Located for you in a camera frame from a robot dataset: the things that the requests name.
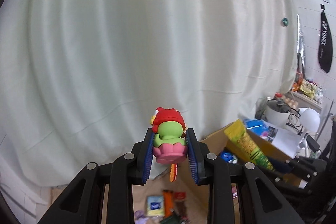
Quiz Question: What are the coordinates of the purple keychain toy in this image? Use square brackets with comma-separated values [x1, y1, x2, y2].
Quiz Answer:
[134, 210, 148, 224]

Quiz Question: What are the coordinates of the yellow green snack packet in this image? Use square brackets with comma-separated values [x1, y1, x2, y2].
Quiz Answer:
[224, 119, 274, 171]

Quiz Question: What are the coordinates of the tissue pack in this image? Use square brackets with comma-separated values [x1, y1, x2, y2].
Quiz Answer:
[146, 196, 165, 217]

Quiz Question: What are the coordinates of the red sausage snack pack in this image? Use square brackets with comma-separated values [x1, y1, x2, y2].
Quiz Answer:
[174, 192, 189, 222]

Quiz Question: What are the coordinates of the orange snack bar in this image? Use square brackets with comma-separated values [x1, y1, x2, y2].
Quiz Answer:
[163, 190, 174, 218]

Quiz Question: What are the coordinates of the green cracker packet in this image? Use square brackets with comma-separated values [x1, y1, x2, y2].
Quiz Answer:
[160, 215, 182, 224]

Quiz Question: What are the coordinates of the red green figurine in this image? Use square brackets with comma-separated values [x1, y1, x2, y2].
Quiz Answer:
[150, 107, 188, 165]

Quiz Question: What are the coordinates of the orange bead keychain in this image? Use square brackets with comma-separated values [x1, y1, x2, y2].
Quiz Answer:
[169, 163, 178, 182]

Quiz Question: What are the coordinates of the white desk lamp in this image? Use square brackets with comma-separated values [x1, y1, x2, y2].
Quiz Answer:
[299, 107, 320, 152]

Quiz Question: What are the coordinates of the white rice cooker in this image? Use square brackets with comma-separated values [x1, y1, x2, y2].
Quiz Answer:
[264, 98, 291, 127]

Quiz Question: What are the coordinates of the blue tape dispenser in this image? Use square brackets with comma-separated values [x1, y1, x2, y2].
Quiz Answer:
[219, 151, 238, 164]

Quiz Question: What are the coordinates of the cardboard box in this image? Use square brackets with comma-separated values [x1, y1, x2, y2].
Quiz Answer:
[180, 121, 308, 204]

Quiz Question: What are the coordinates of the black racket bag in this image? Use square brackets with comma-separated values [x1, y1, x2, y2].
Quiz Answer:
[318, 5, 333, 73]

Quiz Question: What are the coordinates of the teal curtain pin badge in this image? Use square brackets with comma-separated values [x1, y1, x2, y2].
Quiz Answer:
[281, 17, 289, 27]

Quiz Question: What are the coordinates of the white curtain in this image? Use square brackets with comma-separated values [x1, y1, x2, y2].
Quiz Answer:
[1, 0, 297, 186]

